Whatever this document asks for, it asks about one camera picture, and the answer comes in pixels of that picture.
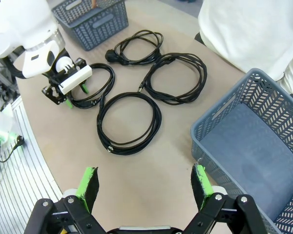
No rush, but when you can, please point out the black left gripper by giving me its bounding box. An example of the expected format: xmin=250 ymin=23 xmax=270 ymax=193
xmin=41 ymin=58 xmax=89 ymax=109

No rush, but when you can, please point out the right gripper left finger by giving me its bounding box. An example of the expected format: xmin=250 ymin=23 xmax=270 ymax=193
xmin=23 ymin=166 xmax=106 ymax=234

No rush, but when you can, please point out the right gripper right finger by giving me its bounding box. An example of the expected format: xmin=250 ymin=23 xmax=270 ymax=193
xmin=183 ymin=164 xmax=269 ymax=234

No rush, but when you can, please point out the black thick cable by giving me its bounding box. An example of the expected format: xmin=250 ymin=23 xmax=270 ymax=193
xmin=69 ymin=62 xmax=117 ymax=109

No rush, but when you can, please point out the black cable metal connector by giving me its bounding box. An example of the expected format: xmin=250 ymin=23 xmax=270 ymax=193
xmin=138 ymin=52 xmax=208 ymax=106

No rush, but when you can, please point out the grey plastic lattice basket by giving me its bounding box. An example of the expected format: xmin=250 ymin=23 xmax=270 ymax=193
xmin=51 ymin=0 xmax=129 ymax=52
xmin=190 ymin=68 xmax=293 ymax=234

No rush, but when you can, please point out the white box with green light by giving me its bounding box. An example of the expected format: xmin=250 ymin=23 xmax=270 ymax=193
xmin=0 ymin=107 xmax=17 ymax=149

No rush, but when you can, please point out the person in white shirt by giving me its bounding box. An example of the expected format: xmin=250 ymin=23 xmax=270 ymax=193
xmin=197 ymin=0 xmax=293 ymax=95

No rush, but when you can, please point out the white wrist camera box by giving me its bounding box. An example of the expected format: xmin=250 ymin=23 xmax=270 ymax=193
xmin=59 ymin=64 xmax=92 ymax=95

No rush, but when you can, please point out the black coiled thin cable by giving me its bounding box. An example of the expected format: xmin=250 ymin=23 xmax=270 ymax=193
xmin=96 ymin=91 xmax=163 ymax=156

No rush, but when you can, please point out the black power cable with plug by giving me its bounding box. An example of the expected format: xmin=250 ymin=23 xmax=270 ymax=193
xmin=105 ymin=29 xmax=165 ymax=66

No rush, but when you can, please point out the aluminium slotted table rail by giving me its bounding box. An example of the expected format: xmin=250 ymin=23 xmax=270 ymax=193
xmin=0 ymin=96 xmax=64 ymax=234

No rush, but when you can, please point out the black mains plug with cord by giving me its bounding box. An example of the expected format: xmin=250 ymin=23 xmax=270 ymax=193
xmin=0 ymin=135 xmax=25 ymax=164

